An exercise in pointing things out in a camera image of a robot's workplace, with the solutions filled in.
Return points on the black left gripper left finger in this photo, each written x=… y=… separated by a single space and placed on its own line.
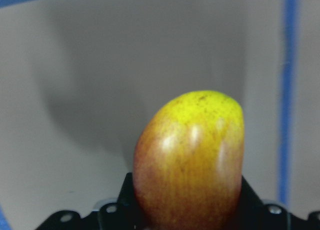
x=121 y=214

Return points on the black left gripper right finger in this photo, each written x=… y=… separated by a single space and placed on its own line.
x=254 y=213

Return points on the red yellow mango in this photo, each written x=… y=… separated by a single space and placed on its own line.
x=187 y=167

